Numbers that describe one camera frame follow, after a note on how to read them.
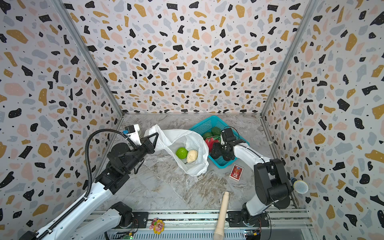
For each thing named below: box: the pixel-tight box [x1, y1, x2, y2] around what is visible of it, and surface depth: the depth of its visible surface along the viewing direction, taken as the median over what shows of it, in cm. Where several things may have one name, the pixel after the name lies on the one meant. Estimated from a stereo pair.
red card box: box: [229, 164, 244, 181], surface depth 91 cm
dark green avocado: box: [211, 126, 222, 136], surface depth 107 cm
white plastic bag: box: [144, 124, 209, 176], surface depth 78 cm
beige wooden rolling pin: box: [214, 191, 230, 240], surface depth 74 cm
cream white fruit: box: [184, 149, 199, 164], surface depth 94 cm
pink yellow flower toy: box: [149, 217, 165, 235], surface depth 71 cm
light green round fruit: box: [175, 147, 189, 159], surface depth 95 cm
